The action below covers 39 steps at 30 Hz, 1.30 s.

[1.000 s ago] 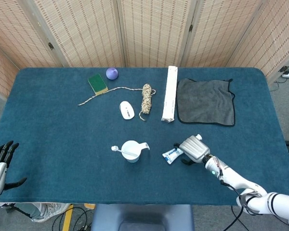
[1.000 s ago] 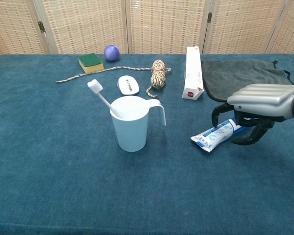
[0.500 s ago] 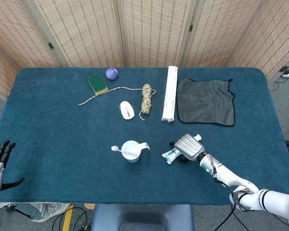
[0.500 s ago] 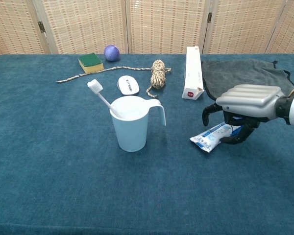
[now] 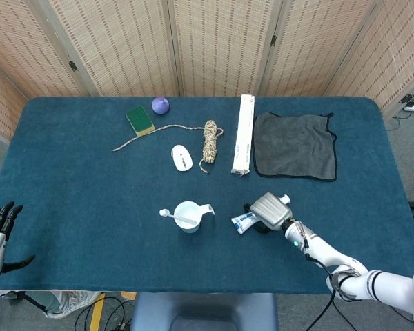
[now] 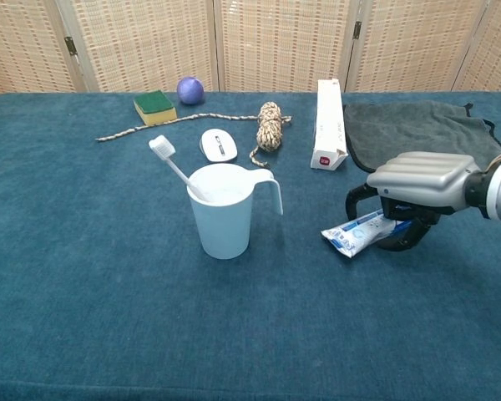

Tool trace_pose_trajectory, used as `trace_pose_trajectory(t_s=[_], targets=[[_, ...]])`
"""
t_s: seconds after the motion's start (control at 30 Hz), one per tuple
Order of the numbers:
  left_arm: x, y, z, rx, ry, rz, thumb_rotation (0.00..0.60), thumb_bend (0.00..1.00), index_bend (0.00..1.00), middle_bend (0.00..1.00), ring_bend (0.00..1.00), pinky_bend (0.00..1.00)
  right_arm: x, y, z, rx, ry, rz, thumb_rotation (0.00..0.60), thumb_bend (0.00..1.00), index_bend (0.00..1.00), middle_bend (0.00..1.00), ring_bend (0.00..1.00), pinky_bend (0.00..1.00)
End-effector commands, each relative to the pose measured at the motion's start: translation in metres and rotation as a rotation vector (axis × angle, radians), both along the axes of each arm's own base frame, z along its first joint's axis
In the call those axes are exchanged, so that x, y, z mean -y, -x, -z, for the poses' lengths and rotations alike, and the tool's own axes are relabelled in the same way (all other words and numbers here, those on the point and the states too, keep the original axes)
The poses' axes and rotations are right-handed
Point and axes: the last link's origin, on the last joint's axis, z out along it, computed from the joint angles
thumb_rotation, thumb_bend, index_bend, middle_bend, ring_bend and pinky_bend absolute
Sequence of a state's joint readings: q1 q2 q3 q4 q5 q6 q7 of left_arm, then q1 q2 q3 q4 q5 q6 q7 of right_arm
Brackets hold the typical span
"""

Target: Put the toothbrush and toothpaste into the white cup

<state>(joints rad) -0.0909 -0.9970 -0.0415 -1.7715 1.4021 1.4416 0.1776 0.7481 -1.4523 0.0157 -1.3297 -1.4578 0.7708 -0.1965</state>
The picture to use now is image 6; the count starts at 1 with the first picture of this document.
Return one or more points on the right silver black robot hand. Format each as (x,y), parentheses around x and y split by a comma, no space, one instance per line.
(421,179)

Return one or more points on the long white cardboard box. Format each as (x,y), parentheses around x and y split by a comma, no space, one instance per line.
(327,125)

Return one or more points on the bamboo folding screen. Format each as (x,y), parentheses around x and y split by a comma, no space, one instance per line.
(275,42)

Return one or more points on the grey cloth with black trim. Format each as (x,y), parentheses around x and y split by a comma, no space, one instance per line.
(417,125)

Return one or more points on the green yellow sponge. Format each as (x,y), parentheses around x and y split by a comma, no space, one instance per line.
(152,104)

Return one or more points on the blue white toothpaste tube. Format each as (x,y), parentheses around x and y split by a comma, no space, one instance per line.
(355,234)

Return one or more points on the blue tablecloth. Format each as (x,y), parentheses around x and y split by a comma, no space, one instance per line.
(108,292)

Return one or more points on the black screen hinge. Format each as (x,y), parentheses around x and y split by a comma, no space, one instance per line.
(70,46)
(356,30)

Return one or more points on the white toothbrush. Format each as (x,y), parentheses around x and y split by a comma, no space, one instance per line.
(163,145)

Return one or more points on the purple ball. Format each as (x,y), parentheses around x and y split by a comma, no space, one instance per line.
(190,90)

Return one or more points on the white computer mouse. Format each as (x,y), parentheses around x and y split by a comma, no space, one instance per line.
(218,146)

